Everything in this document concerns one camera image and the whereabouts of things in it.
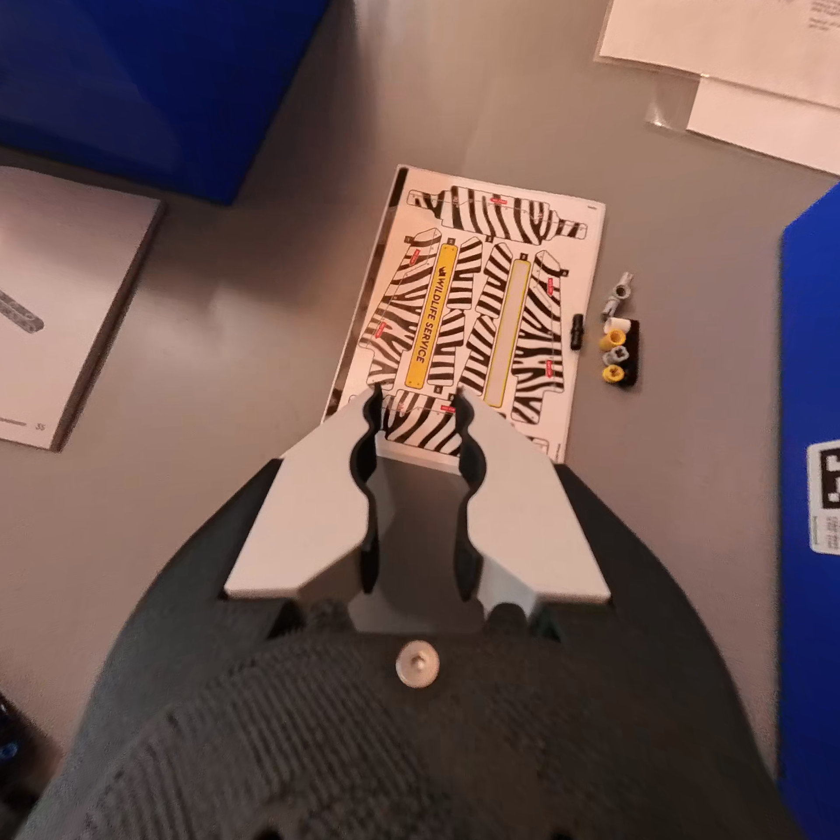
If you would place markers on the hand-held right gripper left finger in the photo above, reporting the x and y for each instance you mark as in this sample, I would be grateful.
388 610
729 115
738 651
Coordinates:
308 512

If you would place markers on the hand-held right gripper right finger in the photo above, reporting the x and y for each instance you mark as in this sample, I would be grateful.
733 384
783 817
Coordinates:
531 525

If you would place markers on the zebra striped sticker sheet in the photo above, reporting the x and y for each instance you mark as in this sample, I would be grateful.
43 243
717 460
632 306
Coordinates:
499 295

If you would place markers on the yellow lego bush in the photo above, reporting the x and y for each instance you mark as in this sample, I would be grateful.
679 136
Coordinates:
613 374
613 338

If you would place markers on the grey lego bush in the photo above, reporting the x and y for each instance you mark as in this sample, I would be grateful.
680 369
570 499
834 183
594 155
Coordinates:
617 356

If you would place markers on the black lego plate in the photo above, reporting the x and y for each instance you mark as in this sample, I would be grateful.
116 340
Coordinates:
633 354

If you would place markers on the black lego pin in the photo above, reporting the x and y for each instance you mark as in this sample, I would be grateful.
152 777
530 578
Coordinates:
577 331

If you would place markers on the white lego piece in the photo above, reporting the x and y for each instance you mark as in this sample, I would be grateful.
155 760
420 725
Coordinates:
615 324

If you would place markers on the grey lego connector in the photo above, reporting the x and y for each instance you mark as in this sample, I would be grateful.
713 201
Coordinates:
619 295

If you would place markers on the lego instruction booklet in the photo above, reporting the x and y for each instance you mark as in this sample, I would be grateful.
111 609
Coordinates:
65 262

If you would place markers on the blue plastic bin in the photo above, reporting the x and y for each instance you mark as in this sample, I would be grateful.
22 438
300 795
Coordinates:
807 328

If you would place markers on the stack of blue plastic bins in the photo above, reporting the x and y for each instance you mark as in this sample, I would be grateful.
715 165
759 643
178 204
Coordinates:
164 79

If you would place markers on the white paper in plastic sleeve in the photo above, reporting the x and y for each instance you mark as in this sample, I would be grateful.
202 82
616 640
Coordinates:
774 134

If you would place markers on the white paper sheet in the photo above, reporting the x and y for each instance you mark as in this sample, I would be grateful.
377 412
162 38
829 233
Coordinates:
722 39

